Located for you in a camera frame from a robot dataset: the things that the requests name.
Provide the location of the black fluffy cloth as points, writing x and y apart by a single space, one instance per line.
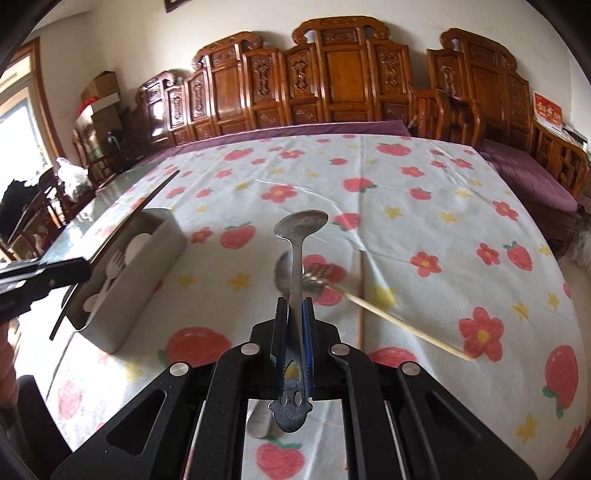
16 198

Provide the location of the carved wooden sofa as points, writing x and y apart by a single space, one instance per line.
341 69

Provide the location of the tissue box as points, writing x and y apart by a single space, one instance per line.
572 134

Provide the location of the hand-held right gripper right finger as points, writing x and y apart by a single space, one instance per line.
308 332

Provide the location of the purple armchair cushion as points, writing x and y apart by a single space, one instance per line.
526 180

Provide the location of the wooden door frame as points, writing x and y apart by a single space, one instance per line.
44 101

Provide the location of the red desk card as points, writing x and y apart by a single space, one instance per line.
547 110

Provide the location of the grey fluffy bundle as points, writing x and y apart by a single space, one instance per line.
579 247

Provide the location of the purple sofa cushion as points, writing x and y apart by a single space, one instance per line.
300 130

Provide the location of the clear plastic bag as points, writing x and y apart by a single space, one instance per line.
73 177

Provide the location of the strawberry print tablecloth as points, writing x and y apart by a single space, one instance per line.
415 207

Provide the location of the large cardboard box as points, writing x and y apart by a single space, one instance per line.
108 123

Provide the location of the brown cardboard box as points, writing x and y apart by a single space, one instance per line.
101 85

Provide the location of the metal fork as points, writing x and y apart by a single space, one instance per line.
316 279

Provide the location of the rectangular metal box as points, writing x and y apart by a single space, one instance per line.
138 314

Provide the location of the carved wooden chair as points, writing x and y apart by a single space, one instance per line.
34 217

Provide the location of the person's left hand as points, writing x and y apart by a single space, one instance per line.
8 364

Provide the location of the small beige spoon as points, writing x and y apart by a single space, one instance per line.
92 302

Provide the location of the carved wooden armchair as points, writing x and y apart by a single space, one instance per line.
489 87

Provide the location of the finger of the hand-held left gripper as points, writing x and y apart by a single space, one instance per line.
18 267
64 273

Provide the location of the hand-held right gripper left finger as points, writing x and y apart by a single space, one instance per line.
280 332

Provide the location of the white flat box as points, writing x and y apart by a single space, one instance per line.
104 104

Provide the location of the beige fork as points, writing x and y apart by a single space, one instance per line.
113 270

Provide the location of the red decoration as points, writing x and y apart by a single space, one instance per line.
84 104

